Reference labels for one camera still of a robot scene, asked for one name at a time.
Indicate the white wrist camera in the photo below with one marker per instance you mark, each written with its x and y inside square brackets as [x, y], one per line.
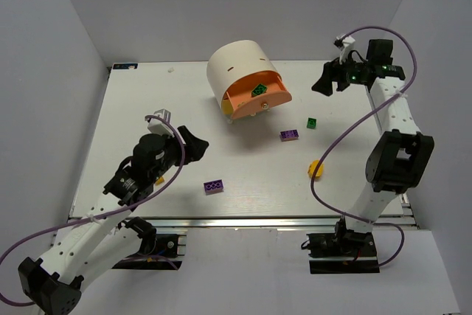
[345, 44]
[158, 125]

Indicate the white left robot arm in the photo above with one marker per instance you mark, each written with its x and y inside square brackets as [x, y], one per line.
[56, 280]

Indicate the purple lego brick underside up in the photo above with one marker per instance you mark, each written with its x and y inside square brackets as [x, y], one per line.
[211, 187]

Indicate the blue label sticker left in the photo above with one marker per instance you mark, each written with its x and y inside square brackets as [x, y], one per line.
[125, 66]

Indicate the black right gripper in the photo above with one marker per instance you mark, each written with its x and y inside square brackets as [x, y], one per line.
[338, 77]

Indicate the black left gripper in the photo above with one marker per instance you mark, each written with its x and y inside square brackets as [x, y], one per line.
[184, 146]

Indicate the aluminium table edge rail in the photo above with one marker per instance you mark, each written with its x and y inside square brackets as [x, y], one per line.
[244, 222]

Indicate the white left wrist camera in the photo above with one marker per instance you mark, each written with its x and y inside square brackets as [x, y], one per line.
[158, 125]

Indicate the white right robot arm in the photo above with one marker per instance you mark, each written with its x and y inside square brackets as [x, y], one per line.
[399, 159]

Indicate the yellow rounded lego brick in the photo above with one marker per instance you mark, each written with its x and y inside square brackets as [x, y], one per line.
[316, 169]

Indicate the small green lego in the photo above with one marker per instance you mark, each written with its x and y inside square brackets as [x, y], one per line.
[311, 123]

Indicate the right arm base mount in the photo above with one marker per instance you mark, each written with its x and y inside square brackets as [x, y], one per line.
[341, 252]

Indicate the white round drawer cabinet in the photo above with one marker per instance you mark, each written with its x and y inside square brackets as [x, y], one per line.
[234, 61]

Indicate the large green lego brick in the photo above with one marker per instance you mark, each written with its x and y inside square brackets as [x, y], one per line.
[258, 90]

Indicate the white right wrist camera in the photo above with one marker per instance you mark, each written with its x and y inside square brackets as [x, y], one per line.
[345, 44]

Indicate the orange open drawer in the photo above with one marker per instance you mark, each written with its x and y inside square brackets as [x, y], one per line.
[237, 101]

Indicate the purple lego brick studs up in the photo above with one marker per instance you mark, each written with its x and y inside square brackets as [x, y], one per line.
[289, 135]

